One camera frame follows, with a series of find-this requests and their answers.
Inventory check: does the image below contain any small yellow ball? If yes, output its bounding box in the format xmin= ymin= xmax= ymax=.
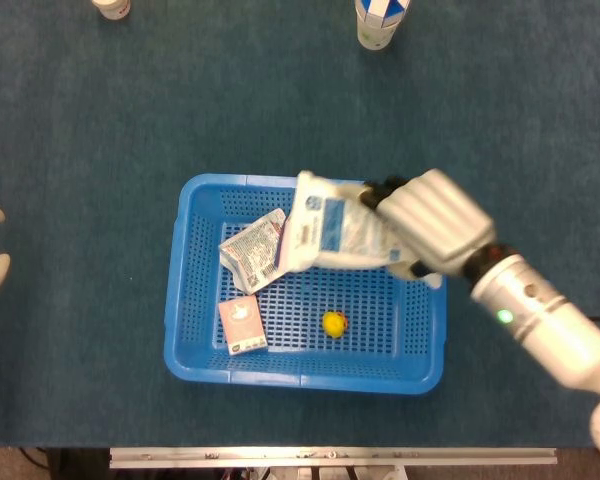
xmin=321 ymin=310 xmax=350 ymax=340

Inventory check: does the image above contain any white spout pouch red print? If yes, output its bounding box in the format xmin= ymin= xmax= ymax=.
xmin=218 ymin=208 xmax=287 ymax=295

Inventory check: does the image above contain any blue perforated plastic basket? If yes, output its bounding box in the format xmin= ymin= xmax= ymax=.
xmin=163 ymin=173 xmax=449 ymax=396

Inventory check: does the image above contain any white bottle red print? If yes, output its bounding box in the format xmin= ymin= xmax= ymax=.
xmin=90 ymin=0 xmax=131 ymax=21

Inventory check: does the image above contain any large white snack bag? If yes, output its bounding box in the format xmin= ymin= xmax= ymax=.
xmin=278 ymin=170 xmax=444 ymax=291

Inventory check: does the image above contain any black cable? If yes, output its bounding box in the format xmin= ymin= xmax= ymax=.
xmin=18 ymin=447 xmax=50 ymax=469

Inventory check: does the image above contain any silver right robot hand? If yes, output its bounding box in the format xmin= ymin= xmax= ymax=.
xmin=358 ymin=168 xmax=497 ymax=282

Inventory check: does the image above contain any white cup green print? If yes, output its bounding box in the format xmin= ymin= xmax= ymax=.
xmin=357 ymin=13 xmax=399 ymax=51

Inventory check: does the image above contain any blue and white box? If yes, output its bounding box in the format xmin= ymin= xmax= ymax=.
xmin=354 ymin=0 xmax=412 ymax=24

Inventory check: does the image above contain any aluminium profile rail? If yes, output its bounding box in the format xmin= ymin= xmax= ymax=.
xmin=108 ymin=446 xmax=558 ymax=470

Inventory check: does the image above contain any small pink carton box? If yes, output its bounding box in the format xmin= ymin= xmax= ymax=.
xmin=217 ymin=294 xmax=269 ymax=356

